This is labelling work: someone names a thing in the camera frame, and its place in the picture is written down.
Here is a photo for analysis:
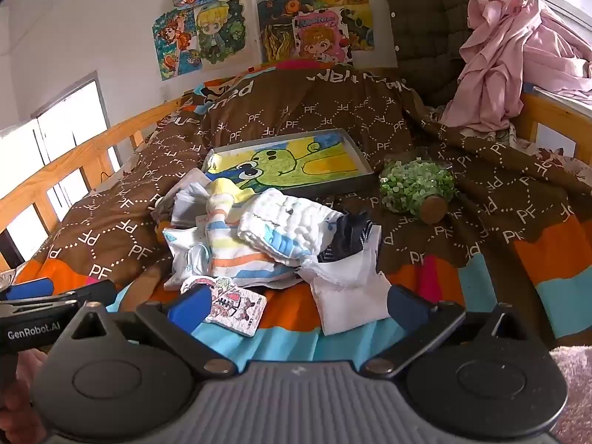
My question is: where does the grey knit cloth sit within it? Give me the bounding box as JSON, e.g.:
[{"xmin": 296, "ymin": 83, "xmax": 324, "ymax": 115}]
[{"xmin": 170, "ymin": 169, "xmax": 219, "ymax": 228}]

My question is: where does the olive quilted jacket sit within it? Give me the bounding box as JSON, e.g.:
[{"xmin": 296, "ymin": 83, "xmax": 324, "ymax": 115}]
[{"xmin": 384, "ymin": 0, "xmax": 532, "ymax": 108}]

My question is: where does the pink clothing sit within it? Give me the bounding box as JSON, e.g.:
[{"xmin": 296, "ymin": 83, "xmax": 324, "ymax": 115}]
[{"xmin": 439, "ymin": 0, "xmax": 592, "ymax": 133}]

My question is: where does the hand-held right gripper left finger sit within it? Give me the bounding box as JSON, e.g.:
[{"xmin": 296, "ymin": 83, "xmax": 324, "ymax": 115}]
[{"xmin": 55, "ymin": 284, "xmax": 236, "ymax": 377}]

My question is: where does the pastel striped cloth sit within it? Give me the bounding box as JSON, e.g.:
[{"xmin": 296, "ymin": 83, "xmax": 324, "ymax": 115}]
[{"xmin": 202, "ymin": 178, "xmax": 302, "ymax": 290}]

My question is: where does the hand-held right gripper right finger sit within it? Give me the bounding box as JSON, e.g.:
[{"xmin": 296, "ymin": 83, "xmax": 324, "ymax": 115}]
[{"xmin": 361, "ymin": 284, "xmax": 542, "ymax": 377}]

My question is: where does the group of colourful wall drawings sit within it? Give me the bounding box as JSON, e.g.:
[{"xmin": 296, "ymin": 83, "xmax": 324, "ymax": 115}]
[{"xmin": 152, "ymin": 0, "xmax": 397, "ymax": 83}]

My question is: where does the pink fluffy cloth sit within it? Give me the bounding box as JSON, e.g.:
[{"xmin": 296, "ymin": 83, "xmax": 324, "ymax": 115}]
[{"xmin": 549, "ymin": 344, "xmax": 592, "ymax": 444}]

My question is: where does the wooden bed side rail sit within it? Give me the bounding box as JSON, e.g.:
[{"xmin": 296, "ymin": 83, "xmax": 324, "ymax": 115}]
[{"xmin": 0, "ymin": 95, "xmax": 186, "ymax": 262}]

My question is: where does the window with grey frame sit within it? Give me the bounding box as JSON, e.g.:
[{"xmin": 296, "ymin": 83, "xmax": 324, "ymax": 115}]
[{"xmin": 0, "ymin": 70, "xmax": 127, "ymax": 270}]

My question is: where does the person's left hand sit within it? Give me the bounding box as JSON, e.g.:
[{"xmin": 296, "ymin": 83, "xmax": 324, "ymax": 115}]
[{"xmin": 0, "ymin": 349, "xmax": 49, "ymax": 428}]

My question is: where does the plain white cloth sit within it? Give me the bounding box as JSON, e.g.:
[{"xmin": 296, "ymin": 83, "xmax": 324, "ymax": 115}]
[{"xmin": 300, "ymin": 244, "xmax": 395, "ymax": 337}]

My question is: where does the grey tray with frog drawing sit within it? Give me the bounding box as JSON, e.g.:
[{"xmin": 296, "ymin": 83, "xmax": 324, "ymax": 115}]
[{"xmin": 201, "ymin": 128, "xmax": 375, "ymax": 196}]

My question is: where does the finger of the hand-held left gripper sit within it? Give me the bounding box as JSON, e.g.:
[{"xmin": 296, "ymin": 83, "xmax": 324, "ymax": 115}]
[
  {"xmin": 52, "ymin": 280, "xmax": 118, "ymax": 310},
  {"xmin": 0, "ymin": 277, "xmax": 54, "ymax": 303}
]

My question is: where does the wooden bed end rail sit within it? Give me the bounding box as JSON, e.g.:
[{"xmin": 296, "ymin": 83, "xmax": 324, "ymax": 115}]
[{"xmin": 511, "ymin": 84, "xmax": 592, "ymax": 158}]

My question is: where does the black striped sock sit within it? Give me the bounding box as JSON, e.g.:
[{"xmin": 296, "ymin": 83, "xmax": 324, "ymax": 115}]
[{"xmin": 319, "ymin": 211, "xmax": 381, "ymax": 262}]

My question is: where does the brown printed blanket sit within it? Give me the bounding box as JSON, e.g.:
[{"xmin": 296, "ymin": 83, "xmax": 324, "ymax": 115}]
[{"xmin": 0, "ymin": 60, "xmax": 592, "ymax": 366}]

